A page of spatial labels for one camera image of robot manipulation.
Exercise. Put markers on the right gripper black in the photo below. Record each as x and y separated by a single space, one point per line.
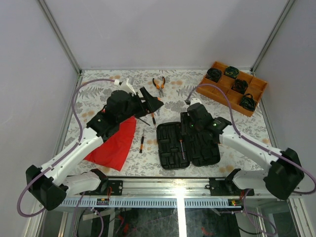
192 132

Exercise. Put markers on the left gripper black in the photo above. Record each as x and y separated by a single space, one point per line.
152 103

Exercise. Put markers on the black plastic tool case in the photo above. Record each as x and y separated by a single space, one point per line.
199 149

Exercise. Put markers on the black orange screwdriver large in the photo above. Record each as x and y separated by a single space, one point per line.
182 149

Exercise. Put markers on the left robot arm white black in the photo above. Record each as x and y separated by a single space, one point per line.
50 184

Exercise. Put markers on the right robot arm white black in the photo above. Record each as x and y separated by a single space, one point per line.
280 172

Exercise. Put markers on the thin black precision screwdriver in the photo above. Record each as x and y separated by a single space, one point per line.
154 120

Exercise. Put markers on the small black orange screwdriver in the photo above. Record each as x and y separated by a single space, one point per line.
141 145

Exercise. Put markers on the orange wooden divided tray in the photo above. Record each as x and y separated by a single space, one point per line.
229 85

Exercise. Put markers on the red cloth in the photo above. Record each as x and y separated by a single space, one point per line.
113 153

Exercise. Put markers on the orange handled pliers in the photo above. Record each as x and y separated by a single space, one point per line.
158 86

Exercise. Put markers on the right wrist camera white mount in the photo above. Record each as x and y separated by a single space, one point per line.
192 101

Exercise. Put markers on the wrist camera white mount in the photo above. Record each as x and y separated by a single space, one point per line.
125 86
192 101

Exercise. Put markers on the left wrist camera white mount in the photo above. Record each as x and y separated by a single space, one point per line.
125 86

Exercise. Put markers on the aluminium frame rail front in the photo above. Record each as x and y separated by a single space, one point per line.
157 193

